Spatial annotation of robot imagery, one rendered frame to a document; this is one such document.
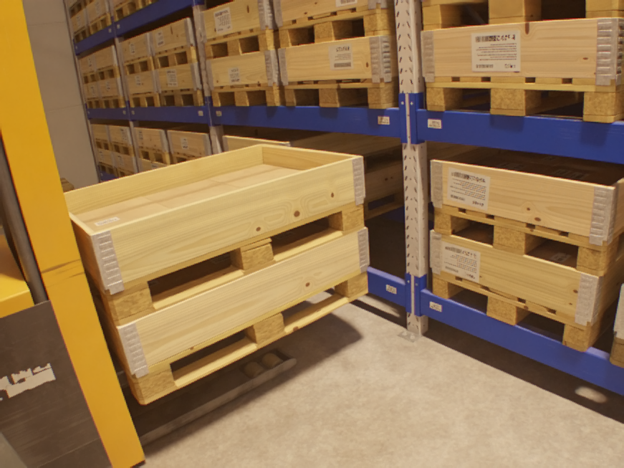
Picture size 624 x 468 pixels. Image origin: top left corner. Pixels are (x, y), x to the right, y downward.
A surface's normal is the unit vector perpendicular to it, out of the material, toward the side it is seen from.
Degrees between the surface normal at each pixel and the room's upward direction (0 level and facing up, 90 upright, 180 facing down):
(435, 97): 90
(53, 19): 90
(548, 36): 90
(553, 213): 90
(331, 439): 0
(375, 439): 0
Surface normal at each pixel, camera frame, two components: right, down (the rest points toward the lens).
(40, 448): 0.63, 0.22
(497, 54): -0.77, 0.29
